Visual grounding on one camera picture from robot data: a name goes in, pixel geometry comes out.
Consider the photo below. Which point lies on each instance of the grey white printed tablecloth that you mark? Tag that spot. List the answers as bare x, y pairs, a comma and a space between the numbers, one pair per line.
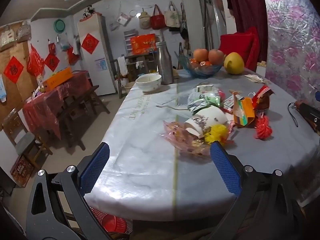
140, 155

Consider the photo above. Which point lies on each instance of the light blue cloth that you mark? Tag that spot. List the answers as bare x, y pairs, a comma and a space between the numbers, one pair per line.
2, 90

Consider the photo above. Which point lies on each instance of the yellow pomelo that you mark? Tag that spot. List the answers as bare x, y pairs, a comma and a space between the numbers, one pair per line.
233, 63

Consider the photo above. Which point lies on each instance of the beige bag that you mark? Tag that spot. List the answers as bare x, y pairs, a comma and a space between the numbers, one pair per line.
144, 20

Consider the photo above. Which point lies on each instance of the white shelf rack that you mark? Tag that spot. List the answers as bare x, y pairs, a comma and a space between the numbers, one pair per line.
128, 33

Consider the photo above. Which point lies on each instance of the blue glass fruit bowl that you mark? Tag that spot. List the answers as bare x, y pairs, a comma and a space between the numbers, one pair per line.
202, 72

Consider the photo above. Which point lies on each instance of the brown wooden board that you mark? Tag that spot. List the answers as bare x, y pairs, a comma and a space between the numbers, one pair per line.
15, 95

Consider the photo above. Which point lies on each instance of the large red diamond paper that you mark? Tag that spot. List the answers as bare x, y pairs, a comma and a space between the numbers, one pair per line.
13, 69

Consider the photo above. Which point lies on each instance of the clear plastic bag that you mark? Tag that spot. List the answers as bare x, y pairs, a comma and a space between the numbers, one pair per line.
122, 20

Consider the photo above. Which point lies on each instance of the green plastic basin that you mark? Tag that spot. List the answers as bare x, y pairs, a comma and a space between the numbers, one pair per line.
60, 26

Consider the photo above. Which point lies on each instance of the wooden chair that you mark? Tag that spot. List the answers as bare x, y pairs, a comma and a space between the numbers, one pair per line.
23, 140

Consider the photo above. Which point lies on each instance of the yellow artificial flower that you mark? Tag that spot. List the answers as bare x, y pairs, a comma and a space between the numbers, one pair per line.
216, 132

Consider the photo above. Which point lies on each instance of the white refrigerator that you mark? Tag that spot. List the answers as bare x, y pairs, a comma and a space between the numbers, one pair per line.
100, 80

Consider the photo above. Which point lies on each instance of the white ceramic bowl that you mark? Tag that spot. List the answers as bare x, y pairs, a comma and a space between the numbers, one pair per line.
148, 83

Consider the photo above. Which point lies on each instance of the red plastic basket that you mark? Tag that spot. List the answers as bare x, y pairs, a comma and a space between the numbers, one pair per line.
112, 222

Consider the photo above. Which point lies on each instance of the red gift box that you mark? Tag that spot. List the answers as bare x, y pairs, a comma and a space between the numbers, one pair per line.
142, 43

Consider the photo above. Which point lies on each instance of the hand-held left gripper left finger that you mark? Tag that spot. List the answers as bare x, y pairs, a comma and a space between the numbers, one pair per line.
96, 165

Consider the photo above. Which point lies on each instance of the panda plush toy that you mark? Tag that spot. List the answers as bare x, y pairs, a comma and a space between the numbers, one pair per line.
87, 11

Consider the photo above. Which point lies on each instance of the steel thermos bottle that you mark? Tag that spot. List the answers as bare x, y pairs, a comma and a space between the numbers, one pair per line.
164, 65

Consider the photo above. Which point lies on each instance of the red tote bag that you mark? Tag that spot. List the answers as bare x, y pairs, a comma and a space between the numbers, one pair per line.
157, 18

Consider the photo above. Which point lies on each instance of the red printed carton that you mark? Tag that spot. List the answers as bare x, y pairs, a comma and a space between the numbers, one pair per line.
21, 171

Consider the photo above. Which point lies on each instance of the pink plastic wrapper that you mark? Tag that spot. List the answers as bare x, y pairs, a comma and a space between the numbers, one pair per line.
175, 132

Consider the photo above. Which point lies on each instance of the white ceramic mug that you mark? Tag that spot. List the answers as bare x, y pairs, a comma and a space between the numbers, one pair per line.
210, 118

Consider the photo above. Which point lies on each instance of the pile of orange wrapped candies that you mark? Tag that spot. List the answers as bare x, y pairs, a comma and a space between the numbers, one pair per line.
200, 62

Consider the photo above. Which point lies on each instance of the clear plastic wrapper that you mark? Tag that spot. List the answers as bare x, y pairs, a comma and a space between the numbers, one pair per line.
257, 78

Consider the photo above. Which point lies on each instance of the floral plastic sheet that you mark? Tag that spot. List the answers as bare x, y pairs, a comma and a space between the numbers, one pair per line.
292, 30

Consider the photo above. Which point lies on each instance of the red mesh net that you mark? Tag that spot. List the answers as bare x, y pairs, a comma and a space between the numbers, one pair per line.
262, 130

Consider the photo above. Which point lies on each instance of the beige plastic bucket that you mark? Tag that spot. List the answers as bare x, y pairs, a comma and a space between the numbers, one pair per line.
128, 86

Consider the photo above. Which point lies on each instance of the dark red curtain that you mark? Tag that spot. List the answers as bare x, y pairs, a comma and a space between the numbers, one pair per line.
247, 2

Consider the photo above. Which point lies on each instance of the orange medicine box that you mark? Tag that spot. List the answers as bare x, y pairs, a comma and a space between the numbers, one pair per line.
243, 112

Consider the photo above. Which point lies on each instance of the red apple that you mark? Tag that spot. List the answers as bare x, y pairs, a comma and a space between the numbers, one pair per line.
216, 56
200, 54

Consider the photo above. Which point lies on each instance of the white medicine box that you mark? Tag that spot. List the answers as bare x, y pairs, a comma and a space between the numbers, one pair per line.
228, 102

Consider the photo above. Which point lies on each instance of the blue white paper sheet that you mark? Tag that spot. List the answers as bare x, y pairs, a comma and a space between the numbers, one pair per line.
100, 65

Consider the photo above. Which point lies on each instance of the orange carton box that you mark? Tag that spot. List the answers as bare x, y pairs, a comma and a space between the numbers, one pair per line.
58, 78

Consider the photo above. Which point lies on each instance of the black bag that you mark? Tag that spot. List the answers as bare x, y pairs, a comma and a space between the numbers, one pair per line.
183, 31

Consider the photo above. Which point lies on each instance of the pile of small colourful packets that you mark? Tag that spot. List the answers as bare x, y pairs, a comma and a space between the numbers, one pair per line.
37, 88

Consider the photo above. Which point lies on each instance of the red cushion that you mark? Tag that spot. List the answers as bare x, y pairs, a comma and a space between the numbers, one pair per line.
240, 45

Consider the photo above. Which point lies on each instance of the white cloth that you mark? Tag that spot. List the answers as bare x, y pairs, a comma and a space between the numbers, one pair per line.
122, 66

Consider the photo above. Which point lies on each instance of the clear plastic pouch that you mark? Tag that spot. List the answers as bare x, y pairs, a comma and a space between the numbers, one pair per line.
7, 38
23, 31

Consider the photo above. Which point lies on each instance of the red covered side table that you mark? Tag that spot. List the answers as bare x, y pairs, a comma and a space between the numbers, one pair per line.
50, 105

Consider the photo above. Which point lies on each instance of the canvas tote bag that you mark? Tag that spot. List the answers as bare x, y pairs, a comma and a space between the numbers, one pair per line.
172, 17

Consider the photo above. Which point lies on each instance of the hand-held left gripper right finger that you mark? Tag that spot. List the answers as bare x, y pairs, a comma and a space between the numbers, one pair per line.
225, 170

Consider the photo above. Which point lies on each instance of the green white plastic bag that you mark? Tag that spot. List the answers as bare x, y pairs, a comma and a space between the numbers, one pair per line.
203, 98

